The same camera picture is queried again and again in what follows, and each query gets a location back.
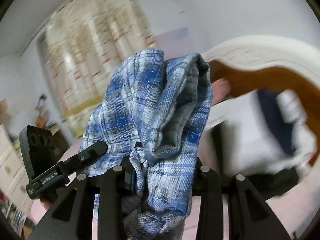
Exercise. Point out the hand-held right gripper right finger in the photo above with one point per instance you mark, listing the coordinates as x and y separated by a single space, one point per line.
205 180

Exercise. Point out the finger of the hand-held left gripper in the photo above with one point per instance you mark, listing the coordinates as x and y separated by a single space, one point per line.
92 152

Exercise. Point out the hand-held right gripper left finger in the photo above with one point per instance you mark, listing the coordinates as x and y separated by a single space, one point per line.
131 180

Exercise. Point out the blue plaid shirt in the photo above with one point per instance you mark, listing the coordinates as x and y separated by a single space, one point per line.
150 105

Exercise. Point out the white clothes pile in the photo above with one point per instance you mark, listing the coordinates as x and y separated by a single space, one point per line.
237 135

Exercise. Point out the person's left hand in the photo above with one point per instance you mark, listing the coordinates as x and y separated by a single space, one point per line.
46 202

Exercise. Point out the white drawer cabinet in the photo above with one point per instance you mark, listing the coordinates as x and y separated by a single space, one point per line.
10 167

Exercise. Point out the wooden desk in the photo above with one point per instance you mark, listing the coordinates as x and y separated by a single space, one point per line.
60 140

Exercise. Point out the pink desk lamp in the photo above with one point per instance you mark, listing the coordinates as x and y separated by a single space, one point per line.
42 101

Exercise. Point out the cardboard piece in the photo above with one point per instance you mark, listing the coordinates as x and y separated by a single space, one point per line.
3 106

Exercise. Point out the navy garment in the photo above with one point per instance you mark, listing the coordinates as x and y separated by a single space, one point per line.
267 115

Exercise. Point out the pink bed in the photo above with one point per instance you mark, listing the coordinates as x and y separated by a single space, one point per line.
287 217

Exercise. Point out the tree print curtain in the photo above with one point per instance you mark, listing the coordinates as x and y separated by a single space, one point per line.
95 55

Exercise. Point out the white and wooden headboard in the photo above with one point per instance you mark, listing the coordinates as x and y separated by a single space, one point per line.
250 50

